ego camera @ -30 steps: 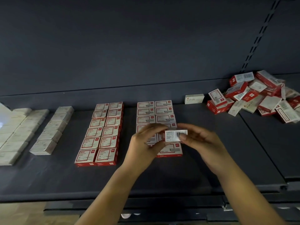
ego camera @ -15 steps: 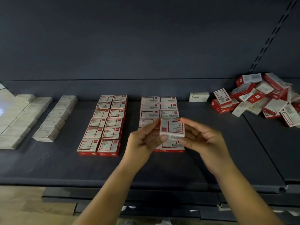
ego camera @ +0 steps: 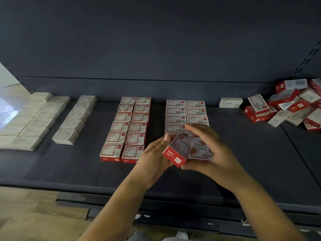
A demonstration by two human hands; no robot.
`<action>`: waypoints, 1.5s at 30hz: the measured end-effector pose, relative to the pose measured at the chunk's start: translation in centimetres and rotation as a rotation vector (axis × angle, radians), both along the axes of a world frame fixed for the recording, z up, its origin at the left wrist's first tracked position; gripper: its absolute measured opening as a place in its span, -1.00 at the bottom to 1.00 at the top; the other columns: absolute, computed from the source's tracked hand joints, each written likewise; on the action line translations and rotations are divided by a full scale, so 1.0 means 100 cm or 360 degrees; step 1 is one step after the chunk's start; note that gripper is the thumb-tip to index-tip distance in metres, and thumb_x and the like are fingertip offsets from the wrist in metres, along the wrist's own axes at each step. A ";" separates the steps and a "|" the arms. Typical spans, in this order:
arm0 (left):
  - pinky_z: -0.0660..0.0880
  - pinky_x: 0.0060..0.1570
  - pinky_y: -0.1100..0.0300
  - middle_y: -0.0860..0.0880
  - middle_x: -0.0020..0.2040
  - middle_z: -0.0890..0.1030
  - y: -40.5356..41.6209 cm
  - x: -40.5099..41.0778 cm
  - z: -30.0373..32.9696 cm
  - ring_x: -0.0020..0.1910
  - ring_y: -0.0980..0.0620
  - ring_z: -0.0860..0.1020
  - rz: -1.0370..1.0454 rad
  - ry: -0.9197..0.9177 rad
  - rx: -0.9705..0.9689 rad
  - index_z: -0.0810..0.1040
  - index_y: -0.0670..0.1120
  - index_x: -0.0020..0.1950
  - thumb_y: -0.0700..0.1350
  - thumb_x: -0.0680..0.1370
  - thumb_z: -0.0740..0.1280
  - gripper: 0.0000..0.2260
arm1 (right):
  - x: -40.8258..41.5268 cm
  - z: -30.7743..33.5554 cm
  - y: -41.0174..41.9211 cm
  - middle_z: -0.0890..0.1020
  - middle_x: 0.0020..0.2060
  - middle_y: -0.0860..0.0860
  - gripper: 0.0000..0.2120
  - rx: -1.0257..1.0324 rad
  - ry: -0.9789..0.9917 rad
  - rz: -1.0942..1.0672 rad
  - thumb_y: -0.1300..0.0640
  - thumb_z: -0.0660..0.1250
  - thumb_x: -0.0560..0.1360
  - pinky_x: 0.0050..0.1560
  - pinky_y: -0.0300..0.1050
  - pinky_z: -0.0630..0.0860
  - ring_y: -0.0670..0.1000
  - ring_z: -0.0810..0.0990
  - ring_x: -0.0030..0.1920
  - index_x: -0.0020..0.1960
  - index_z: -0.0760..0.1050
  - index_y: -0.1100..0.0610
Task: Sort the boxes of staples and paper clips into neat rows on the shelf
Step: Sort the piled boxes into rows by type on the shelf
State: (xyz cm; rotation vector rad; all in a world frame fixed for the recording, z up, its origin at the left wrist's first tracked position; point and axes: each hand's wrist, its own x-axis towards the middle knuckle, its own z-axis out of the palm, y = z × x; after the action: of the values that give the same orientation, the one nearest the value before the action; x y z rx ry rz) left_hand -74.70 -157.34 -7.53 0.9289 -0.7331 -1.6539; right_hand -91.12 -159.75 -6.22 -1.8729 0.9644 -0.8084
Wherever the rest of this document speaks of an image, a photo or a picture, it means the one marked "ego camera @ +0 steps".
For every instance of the person's right hand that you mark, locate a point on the person's right hand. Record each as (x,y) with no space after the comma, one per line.
(223,163)

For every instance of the person's left hand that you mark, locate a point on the person's left hand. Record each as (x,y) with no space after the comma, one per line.
(153,165)

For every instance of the pile of red white boxes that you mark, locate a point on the pile of red white boxes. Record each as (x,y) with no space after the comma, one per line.
(291,105)

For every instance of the dark metal shelf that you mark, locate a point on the dark metal shelf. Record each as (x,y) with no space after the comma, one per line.
(150,37)

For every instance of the person's right forearm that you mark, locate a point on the person's right forearm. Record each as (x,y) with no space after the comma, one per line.
(266,213)

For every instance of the person's left forearm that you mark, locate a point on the person's left forearm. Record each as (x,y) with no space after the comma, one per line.
(115,213)

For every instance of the person's grey clothing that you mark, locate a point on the person's grey clothing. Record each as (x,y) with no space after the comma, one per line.
(150,237)

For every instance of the person's grey shoe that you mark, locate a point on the person's grey shoe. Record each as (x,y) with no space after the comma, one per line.
(181,235)

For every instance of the grey slipper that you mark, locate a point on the grey slipper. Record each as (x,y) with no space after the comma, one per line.
(137,217)

